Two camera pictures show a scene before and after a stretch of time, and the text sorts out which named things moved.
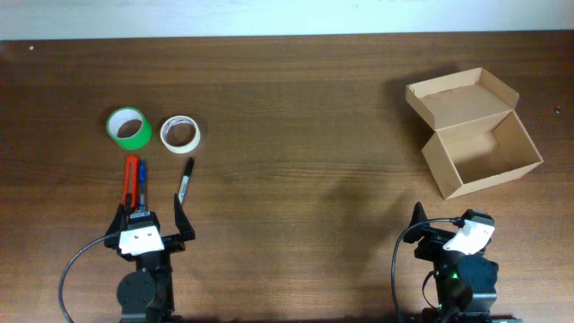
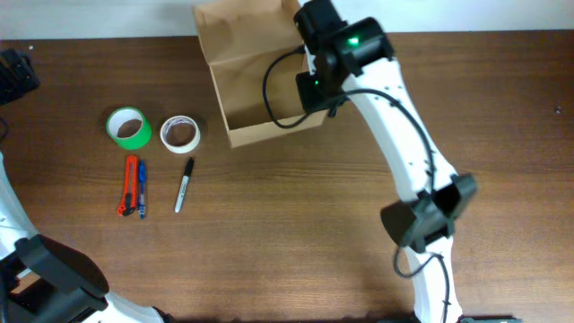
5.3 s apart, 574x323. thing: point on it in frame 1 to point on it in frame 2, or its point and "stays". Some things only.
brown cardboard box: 479,137 to 255,56
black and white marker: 186,176 stays
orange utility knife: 131,177 stays
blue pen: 142,175 stays
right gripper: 434,239 to 311,100
